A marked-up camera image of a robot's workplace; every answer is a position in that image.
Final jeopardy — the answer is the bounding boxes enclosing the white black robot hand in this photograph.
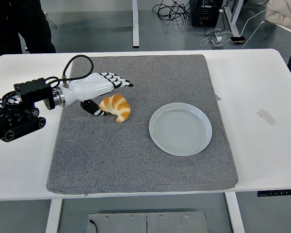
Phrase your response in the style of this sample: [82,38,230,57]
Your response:
[62,72,134,117]

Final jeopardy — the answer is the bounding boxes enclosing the golden croissant bread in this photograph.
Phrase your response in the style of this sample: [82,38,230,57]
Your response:
[98,94,131,123]

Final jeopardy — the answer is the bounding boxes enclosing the round grey plate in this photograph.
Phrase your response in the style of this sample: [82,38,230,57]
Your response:
[148,102,213,157]

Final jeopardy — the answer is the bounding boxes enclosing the grey fabric mat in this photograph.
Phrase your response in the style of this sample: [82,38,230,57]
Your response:
[46,54,239,195]

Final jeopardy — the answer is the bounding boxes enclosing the white table leg with foot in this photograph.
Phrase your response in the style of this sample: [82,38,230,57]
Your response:
[131,0,140,48]

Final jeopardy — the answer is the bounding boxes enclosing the person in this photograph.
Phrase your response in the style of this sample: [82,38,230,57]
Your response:
[0,0,57,58]

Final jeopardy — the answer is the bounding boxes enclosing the black computer box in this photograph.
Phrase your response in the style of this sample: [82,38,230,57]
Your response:
[191,0,224,27]

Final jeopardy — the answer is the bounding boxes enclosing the black phone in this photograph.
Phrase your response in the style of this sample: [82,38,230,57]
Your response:
[229,35,246,45]

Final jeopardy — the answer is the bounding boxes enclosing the white slanted table leg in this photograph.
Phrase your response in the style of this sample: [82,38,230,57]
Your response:
[224,0,241,37]

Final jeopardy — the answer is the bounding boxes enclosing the clear tape strip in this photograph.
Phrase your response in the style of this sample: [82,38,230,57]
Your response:
[256,109,276,126]

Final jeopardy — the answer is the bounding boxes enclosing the beige padded jacket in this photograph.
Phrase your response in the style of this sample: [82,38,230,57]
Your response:
[264,0,291,31]

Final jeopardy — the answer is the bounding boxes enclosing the black table control panel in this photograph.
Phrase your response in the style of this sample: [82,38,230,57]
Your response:
[257,188,291,197]

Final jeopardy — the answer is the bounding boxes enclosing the black cable bundle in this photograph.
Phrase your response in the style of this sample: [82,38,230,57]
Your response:
[152,0,194,21]

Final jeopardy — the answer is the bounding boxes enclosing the thin black cable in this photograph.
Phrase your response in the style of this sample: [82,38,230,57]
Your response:
[87,219,98,233]

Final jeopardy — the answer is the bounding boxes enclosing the white charger cable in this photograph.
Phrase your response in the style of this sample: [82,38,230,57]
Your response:
[200,28,233,48]

